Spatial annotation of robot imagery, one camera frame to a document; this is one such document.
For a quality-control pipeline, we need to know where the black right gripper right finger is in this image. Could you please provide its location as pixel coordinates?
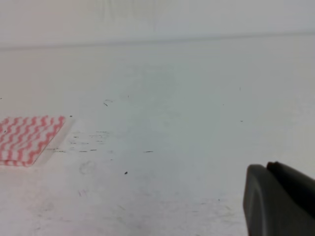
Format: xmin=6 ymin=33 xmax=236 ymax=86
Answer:
xmin=267 ymin=162 xmax=315 ymax=218

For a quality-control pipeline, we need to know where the pink white wavy striped towel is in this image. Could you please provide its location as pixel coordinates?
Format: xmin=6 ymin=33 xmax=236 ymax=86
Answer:
xmin=0 ymin=116 xmax=66 ymax=167

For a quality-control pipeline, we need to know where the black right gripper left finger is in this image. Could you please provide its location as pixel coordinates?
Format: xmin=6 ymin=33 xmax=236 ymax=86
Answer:
xmin=243 ymin=165 xmax=315 ymax=236

